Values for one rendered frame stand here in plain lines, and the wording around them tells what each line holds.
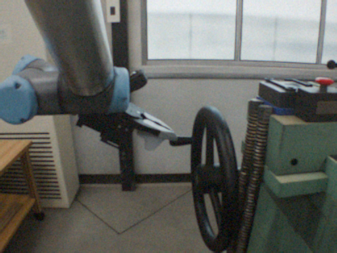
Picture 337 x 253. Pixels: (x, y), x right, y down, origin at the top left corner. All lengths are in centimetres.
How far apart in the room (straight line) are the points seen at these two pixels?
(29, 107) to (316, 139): 45
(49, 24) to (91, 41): 6
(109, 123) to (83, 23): 30
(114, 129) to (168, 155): 139
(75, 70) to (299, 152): 35
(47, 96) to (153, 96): 138
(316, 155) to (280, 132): 8
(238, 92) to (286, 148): 143
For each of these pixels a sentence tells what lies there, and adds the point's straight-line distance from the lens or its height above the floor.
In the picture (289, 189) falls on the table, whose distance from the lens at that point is 47.
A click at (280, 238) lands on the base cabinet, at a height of 65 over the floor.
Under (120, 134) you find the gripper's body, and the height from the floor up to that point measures 89.
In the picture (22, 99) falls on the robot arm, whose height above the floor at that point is 100.
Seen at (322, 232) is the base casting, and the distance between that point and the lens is 54.
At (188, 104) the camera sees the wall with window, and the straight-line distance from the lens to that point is 181.
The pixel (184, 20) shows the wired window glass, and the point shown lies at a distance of 182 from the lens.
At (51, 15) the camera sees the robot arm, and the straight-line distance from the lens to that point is 28.
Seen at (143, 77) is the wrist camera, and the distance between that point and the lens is 54.
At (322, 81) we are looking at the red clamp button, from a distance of 48.
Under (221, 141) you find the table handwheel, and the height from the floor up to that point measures 93.
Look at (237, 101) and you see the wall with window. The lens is 187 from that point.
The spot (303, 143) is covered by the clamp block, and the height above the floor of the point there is 93.
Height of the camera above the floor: 109
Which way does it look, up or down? 21 degrees down
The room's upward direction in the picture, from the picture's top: straight up
